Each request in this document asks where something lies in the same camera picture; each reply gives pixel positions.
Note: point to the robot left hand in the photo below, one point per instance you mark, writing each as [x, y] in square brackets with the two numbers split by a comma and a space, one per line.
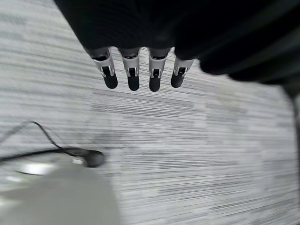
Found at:
[150, 25]

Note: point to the dark robot foot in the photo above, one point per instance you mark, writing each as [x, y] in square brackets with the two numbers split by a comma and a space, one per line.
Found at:
[92, 158]

